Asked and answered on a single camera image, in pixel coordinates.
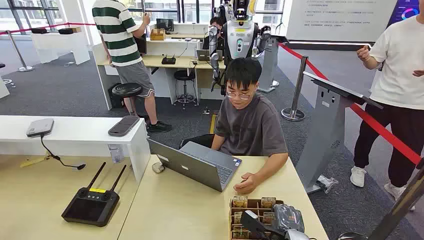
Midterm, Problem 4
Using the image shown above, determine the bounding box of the black cable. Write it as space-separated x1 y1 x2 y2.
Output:
40 133 87 171

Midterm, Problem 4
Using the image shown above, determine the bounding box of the black computer monitor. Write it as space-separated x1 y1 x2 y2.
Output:
155 18 175 33

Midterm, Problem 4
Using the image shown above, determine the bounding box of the wooden top office desk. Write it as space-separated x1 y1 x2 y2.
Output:
92 42 227 112

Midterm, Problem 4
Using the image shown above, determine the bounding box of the standing person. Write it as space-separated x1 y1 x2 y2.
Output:
349 0 424 212
91 0 173 134

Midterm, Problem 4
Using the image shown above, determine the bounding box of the person's left hand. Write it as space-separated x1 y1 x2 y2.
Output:
233 172 263 196

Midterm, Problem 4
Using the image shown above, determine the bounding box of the grey open laptop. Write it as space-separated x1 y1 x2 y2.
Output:
147 138 243 193

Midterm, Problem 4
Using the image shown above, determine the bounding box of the black round stool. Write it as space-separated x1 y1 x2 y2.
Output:
111 82 144 117
172 69 199 111

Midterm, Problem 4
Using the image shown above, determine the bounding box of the grey kiosk lectern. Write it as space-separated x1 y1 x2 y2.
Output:
295 71 384 195
257 34 290 94

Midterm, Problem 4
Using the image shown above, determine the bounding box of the white information board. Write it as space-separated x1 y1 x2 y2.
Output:
285 0 399 43

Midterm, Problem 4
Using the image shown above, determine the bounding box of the seated person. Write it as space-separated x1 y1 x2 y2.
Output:
202 16 226 51
178 57 289 196

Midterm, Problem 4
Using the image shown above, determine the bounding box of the black office chair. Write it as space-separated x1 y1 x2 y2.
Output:
178 133 216 150

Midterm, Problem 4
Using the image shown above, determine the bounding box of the white flat box device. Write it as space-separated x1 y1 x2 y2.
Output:
25 118 55 138

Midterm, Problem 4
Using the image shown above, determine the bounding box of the clear plastic bag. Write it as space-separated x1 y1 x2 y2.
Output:
316 174 340 195

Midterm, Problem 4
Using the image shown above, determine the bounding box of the silver stanchion post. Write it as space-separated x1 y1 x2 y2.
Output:
280 55 309 122
6 30 36 73

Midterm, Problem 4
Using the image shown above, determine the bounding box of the grey smartphone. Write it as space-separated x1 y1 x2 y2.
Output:
107 115 141 138

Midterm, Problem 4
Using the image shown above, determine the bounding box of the long red barrier belt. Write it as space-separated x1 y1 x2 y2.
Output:
278 43 424 166

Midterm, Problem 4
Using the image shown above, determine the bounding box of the dark stanchion pole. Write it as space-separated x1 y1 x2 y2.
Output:
337 158 424 240

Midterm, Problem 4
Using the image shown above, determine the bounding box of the wooden crate box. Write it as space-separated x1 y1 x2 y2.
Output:
149 28 167 42

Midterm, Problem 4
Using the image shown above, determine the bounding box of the white counter shelf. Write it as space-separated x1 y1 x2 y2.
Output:
0 114 152 184

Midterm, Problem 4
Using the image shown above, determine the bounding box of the black remote controller with antennas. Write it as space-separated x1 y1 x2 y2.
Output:
61 161 127 228

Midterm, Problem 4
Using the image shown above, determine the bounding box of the clear plastic tag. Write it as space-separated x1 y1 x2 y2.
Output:
107 144 125 165

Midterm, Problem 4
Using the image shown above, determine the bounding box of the cardboard card holder box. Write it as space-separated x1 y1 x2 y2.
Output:
228 196 286 240

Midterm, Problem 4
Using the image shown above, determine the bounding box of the dark display screen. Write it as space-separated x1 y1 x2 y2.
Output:
387 0 421 27

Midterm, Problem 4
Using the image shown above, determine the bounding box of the white display table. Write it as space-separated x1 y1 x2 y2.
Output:
30 31 91 66

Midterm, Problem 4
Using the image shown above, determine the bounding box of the silver humanoid robot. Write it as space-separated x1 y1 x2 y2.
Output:
207 0 273 97

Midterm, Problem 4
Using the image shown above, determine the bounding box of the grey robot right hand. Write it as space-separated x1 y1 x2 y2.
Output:
271 203 306 233

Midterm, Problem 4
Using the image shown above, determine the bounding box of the black angular wrist device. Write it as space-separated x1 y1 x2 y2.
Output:
240 209 286 240

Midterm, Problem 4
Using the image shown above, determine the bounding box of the yellow tape strip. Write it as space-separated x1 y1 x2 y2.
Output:
19 154 51 169

